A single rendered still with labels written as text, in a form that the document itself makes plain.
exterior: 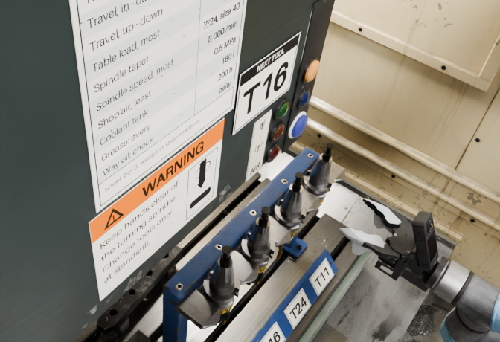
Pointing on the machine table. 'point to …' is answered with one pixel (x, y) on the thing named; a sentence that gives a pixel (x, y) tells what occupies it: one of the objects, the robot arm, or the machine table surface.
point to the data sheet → (152, 62)
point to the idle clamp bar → (120, 309)
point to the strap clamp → (139, 337)
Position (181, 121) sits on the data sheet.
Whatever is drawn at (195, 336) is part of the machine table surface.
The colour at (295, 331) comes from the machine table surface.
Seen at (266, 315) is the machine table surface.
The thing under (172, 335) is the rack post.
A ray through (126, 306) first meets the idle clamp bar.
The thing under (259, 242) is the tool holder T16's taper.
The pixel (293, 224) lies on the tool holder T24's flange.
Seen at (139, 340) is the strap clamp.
